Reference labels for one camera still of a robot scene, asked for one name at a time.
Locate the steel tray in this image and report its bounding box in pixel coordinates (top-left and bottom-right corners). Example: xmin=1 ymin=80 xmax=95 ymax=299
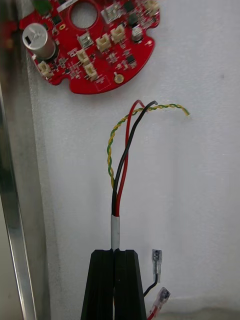
xmin=0 ymin=0 xmax=62 ymax=320

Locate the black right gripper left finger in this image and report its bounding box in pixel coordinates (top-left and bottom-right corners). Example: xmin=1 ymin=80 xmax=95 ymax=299
xmin=80 ymin=248 xmax=115 ymax=320

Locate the white sheet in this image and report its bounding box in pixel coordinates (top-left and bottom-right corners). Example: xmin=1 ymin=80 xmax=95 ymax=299
xmin=24 ymin=0 xmax=240 ymax=320

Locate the round red circuit board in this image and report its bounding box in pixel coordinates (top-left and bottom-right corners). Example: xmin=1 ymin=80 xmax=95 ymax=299
xmin=19 ymin=0 xmax=161 ymax=95

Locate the red black green-yellow wire harness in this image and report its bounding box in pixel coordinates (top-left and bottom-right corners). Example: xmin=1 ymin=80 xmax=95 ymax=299
xmin=106 ymin=99 xmax=191 ymax=320

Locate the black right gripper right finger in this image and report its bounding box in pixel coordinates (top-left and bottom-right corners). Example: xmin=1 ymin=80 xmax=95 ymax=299
xmin=114 ymin=248 xmax=148 ymax=320

